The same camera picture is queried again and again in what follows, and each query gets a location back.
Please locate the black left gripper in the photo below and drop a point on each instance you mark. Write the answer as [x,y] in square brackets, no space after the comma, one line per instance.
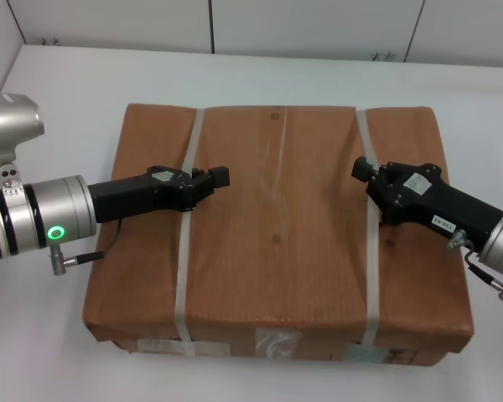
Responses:
[130,199]

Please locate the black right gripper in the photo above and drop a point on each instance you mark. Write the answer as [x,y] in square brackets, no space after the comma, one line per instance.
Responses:
[436,201]

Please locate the brown cardboard box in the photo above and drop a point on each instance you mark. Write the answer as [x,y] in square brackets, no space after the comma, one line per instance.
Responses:
[276,234]

